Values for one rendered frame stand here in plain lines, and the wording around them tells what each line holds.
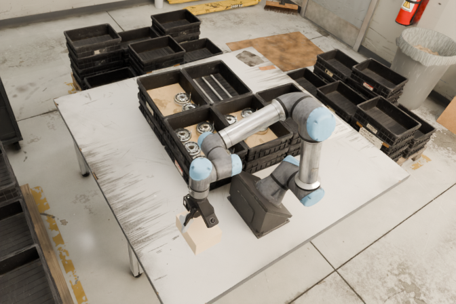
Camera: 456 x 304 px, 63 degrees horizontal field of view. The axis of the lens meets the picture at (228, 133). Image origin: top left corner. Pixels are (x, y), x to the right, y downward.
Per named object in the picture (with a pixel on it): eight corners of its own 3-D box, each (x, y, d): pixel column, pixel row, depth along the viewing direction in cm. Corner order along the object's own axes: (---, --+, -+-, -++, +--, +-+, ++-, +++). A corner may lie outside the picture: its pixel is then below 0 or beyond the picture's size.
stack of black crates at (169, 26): (184, 47, 406) (186, 8, 375) (199, 62, 389) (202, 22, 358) (150, 55, 387) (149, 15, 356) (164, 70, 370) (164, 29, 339)
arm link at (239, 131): (297, 77, 154) (191, 133, 145) (313, 90, 146) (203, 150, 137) (299, 98, 162) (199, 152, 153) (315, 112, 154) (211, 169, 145)
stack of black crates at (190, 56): (204, 66, 383) (207, 36, 360) (220, 82, 366) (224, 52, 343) (169, 76, 364) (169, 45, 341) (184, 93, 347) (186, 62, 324)
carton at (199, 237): (220, 241, 154) (222, 231, 149) (195, 255, 148) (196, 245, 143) (200, 213, 163) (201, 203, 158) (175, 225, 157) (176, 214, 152)
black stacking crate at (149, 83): (209, 120, 223) (210, 105, 215) (163, 134, 210) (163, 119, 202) (180, 83, 246) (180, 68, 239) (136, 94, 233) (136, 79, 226)
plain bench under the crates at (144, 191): (368, 237, 272) (410, 174, 225) (172, 374, 196) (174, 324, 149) (240, 110, 362) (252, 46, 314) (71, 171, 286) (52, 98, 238)
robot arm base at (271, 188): (282, 206, 187) (296, 192, 185) (271, 204, 174) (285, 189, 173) (263, 185, 195) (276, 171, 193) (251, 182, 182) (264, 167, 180)
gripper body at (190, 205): (198, 198, 152) (200, 178, 144) (210, 213, 147) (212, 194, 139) (182, 205, 149) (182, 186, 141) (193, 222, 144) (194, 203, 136)
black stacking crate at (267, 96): (328, 134, 226) (333, 119, 219) (290, 148, 213) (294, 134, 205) (288, 96, 249) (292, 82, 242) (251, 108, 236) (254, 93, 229)
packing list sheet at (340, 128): (353, 129, 249) (353, 129, 249) (330, 140, 238) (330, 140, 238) (319, 102, 268) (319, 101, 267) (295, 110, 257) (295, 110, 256)
